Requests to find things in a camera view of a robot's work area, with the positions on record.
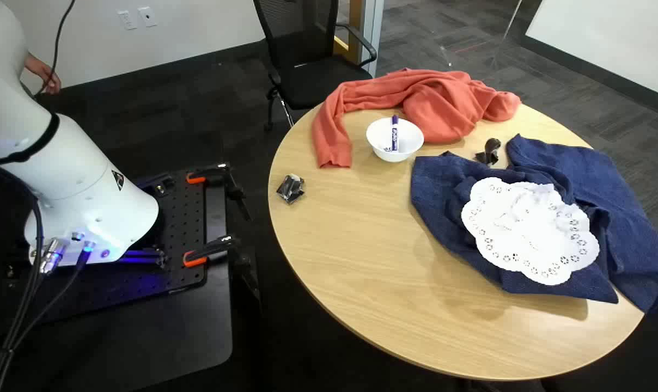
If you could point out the purple white marker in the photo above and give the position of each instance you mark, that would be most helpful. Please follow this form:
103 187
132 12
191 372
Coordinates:
395 134

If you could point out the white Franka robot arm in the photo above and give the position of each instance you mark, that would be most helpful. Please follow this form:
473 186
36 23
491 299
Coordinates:
69 167

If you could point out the white bowl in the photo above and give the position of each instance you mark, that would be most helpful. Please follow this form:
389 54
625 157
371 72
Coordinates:
407 148

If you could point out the small black binder clip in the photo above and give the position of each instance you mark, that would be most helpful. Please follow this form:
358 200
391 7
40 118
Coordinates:
291 187

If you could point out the orange black clamp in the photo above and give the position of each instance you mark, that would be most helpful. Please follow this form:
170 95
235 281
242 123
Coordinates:
210 252
207 175

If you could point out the black office chair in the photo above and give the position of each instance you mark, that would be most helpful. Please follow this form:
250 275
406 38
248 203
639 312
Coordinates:
307 65

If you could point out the orange cloth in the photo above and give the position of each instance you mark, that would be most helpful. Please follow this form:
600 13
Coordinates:
445 101

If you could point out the small black round object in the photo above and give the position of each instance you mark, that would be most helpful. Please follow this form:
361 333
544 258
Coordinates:
491 151

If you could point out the white paper doily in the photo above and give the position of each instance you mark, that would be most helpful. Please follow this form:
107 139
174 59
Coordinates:
527 229

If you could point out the black robot cart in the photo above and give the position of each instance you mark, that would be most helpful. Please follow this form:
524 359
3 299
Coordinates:
124 333

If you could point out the dark blue cloth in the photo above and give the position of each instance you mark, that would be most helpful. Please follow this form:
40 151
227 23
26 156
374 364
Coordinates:
620 210

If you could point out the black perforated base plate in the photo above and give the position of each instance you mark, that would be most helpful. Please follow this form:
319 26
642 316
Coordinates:
184 225

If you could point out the wooden door frame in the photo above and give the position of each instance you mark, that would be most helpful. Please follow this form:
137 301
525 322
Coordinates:
358 28

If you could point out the white wall outlet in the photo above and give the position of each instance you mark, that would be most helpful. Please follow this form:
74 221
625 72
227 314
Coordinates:
146 16
126 18

